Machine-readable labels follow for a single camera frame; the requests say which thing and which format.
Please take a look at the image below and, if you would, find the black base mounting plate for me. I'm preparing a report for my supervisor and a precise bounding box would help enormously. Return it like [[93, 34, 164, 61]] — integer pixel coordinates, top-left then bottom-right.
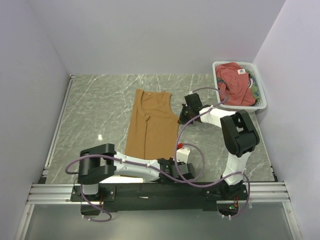
[[70, 182, 250, 213]]

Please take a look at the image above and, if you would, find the tan ribbed tank top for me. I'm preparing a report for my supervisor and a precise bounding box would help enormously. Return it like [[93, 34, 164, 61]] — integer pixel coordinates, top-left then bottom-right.
[[124, 89, 179, 160]]

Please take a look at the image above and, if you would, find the red tank top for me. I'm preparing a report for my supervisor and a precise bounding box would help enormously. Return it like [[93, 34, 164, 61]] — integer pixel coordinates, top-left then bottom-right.
[[215, 62, 256, 107]]

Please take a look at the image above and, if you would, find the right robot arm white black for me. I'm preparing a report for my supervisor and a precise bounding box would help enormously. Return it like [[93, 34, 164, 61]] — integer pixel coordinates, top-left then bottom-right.
[[178, 92, 260, 200]]

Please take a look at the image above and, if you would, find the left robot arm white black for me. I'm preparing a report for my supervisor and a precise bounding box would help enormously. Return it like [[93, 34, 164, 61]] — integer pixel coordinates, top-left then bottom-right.
[[77, 143, 196, 201]]

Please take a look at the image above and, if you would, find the white plastic laundry basket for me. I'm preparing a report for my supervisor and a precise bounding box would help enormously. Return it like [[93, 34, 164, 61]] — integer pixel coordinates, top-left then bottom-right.
[[212, 61, 267, 113]]

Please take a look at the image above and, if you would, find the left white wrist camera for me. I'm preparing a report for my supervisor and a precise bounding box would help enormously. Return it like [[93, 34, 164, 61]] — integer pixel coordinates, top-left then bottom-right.
[[176, 143, 191, 164]]

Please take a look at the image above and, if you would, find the green garment in basket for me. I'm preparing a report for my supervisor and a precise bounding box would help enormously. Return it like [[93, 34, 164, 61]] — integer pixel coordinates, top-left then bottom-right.
[[216, 71, 261, 107]]

